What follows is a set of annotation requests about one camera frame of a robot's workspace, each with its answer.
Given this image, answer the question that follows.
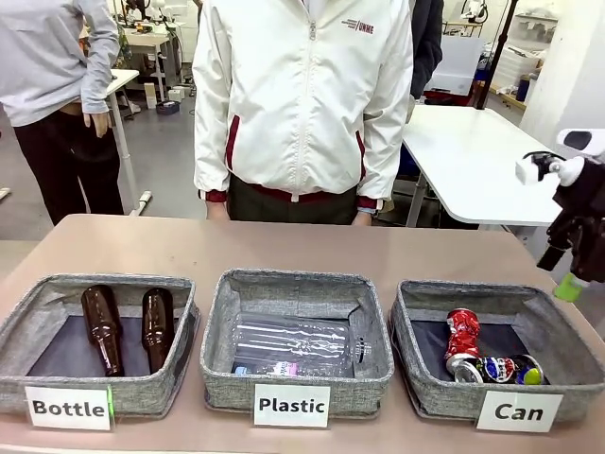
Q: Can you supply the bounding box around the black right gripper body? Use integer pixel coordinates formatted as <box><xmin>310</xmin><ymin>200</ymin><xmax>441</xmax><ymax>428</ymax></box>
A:
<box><xmin>552</xmin><ymin>158</ymin><xmax>605</xmax><ymax>228</ymax></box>

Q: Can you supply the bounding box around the crushed red soda can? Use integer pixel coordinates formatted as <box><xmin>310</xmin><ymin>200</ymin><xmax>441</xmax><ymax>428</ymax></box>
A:
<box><xmin>443</xmin><ymin>308</ymin><xmax>483</xmax><ymax>383</ymax></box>

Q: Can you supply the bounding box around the large clear plastic bottle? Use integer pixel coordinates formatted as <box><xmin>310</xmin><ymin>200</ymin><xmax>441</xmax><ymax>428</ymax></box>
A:
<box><xmin>233</xmin><ymin>310</ymin><xmax>372</xmax><ymax>379</ymax></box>

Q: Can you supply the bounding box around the small pink-label plastic bottle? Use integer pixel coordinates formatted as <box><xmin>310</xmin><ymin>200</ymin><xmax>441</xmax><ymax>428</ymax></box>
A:
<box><xmin>231</xmin><ymin>361</ymin><xmax>303</xmax><ymax>378</ymax></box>

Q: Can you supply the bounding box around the brown glass bottle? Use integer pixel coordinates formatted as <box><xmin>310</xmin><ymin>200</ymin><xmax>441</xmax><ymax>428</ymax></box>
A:
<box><xmin>140</xmin><ymin>287</ymin><xmax>176</xmax><ymax>375</ymax></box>
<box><xmin>79</xmin><ymin>285</ymin><xmax>127</xmax><ymax>378</ymax></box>

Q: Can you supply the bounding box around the white-jacket person's right forearm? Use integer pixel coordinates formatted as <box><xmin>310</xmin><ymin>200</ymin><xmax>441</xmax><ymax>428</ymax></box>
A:
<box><xmin>192</xmin><ymin>103</ymin><xmax>233</xmax><ymax>203</ymax></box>

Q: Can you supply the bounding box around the white-jacket person's left forearm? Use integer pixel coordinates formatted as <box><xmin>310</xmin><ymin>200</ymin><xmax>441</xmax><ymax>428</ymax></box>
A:
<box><xmin>356</xmin><ymin>113</ymin><xmax>406</xmax><ymax>213</ymax></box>

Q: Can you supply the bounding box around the dark can yellow-green end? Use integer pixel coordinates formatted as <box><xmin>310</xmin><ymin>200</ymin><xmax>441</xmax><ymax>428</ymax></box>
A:
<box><xmin>512</xmin><ymin>354</ymin><xmax>546</xmax><ymax>386</ymax></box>

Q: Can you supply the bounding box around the crushed blue Pepsi can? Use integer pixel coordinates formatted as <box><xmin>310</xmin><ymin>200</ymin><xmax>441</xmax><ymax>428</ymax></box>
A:
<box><xmin>475</xmin><ymin>356</ymin><xmax>517</xmax><ymax>385</ymax></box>

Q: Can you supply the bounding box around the white Can label sign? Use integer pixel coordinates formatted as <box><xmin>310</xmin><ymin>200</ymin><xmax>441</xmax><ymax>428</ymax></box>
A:
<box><xmin>475</xmin><ymin>390</ymin><xmax>564</xmax><ymax>434</ymax></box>

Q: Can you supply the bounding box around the grey fabric can basket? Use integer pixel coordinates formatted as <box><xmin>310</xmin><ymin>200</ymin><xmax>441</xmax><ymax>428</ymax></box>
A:
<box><xmin>389</xmin><ymin>278</ymin><xmax>595</xmax><ymax>426</ymax></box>

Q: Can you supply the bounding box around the grey fabric plastic basket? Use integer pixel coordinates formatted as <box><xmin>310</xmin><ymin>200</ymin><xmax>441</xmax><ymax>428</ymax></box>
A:
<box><xmin>199</xmin><ymin>268</ymin><xmax>396</xmax><ymax>421</ymax></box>

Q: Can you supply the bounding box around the grey fabric bottle basket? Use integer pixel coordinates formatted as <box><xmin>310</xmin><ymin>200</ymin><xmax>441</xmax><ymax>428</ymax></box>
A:
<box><xmin>0</xmin><ymin>272</ymin><xmax>202</xmax><ymax>418</ymax></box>

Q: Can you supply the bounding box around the grey-hoodie person's hand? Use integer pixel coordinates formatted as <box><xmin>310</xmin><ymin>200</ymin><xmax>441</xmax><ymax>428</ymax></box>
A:
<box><xmin>83</xmin><ymin>112</ymin><xmax>112</xmax><ymax>139</ymax></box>

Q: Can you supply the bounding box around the large white table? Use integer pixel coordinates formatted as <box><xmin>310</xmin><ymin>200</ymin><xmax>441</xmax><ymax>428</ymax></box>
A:
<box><xmin>400</xmin><ymin>104</ymin><xmax>568</xmax><ymax>227</ymax></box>

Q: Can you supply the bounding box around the clear storage boxes stack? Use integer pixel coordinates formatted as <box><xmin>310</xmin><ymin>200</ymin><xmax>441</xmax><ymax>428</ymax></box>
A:
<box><xmin>499</xmin><ymin>44</ymin><xmax>545</xmax><ymax>85</ymax></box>

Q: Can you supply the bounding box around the black vertical pole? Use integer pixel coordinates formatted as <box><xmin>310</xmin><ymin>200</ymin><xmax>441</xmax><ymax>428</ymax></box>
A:
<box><xmin>475</xmin><ymin>0</ymin><xmax>519</xmax><ymax>112</ymax></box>

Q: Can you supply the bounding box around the person in dark jacket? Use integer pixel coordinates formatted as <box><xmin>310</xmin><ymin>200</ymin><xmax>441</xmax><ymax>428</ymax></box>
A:
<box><xmin>409</xmin><ymin>0</ymin><xmax>445</xmax><ymax>100</ymax></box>

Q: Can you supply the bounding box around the person in white jacket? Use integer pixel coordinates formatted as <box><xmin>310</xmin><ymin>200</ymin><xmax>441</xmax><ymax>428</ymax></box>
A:
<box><xmin>192</xmin><ymin>0</ymin><xmax>415</xmax><ymax>226</ymax></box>

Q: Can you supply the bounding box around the white Plastic label sign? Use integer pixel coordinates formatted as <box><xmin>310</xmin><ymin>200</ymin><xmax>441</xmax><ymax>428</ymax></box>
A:
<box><xmin>253</xmin><ymin>383</ymin><xmax>332</xmax><ymax>429</ymax></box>

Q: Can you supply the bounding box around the narrow white standing desk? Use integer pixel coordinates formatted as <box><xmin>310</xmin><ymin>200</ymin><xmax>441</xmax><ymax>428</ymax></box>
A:
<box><xmin>107</xmin><ymin>68</ymin><xmax>153</xmax><ymax>218</ymax></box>

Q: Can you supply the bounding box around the cluttered white background desk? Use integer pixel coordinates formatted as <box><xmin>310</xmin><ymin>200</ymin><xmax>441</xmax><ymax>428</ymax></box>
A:
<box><xmin>122</xmin><ymin>30</ymin><xmax>175</xmax><ymax>103</ymax></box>

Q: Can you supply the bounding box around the white Bottle label sign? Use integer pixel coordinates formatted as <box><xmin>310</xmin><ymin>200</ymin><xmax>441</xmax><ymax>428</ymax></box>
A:
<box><xmin>24</xmin><ymin>385</ymin><xmax>114</xmax><ymax>431</ymax></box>

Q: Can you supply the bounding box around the person in grey hoodie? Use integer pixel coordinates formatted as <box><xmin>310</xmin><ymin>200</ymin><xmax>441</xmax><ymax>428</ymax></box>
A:
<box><xmin>0</xmin><ymin>0</ymin><xmax>126</xmax><ymax>226</ymax></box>

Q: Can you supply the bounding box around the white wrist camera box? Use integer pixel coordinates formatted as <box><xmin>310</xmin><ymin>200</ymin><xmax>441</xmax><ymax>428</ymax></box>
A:
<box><xmin>515</xmin><ymin>150</ymin><xmax>563</xmax><ymax>187</ymax></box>

